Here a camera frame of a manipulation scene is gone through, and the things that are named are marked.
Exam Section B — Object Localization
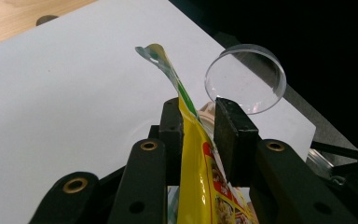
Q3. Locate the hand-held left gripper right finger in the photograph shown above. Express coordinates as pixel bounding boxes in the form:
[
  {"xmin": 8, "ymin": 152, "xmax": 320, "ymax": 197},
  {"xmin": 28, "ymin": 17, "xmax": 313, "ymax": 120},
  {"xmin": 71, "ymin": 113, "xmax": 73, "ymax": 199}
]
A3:
[{"xmin": 213, "ymin": 96, "xmax": 261, "ymax": 189}]

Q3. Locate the black metal stand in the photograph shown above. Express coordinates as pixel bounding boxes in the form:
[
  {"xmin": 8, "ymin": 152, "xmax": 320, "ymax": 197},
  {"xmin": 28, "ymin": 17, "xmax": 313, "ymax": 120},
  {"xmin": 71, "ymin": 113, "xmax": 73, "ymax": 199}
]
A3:
[{"xmin": 310, "ymin": 140, "xmax": 358, "ymax": 161}]

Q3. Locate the metal floor rail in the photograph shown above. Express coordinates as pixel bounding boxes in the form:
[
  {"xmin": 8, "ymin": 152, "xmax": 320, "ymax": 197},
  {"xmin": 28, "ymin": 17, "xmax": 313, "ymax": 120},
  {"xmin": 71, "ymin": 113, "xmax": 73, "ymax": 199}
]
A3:
[{"xmin": 305, "ymin": 147, "xmax": 337, "ymax": 180}]

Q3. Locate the white paper sheet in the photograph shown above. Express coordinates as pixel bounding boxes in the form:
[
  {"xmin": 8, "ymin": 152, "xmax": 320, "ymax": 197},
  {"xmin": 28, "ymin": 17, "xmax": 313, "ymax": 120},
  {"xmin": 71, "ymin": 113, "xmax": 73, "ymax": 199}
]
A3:
[{"xmin": 0, "ymin": 0, "xmax": 317, "ymax": 224}]

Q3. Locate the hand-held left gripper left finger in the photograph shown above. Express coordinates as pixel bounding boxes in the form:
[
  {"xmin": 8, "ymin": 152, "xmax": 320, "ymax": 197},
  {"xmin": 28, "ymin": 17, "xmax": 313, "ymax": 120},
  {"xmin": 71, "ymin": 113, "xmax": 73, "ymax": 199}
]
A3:
[{"xmin": 148, "ymin": 97, "xmax": 185, "ymax": 188}]

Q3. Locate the clear glass jar with lid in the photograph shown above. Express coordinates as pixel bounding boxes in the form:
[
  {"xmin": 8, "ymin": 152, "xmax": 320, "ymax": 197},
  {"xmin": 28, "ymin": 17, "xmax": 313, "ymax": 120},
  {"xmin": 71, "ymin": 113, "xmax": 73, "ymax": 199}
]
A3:
[{"xmin": 198, "ymin": 43, "xmax": 288, "ymax": 135}]

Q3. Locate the yellow spouted seasoning pouch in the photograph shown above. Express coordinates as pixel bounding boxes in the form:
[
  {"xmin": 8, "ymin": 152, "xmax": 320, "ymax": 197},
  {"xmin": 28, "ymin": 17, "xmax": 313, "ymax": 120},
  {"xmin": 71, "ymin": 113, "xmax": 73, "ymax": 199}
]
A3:
[{"xmin": 135, "ymin": 43, "xmax": 259, "ymax": 224}]

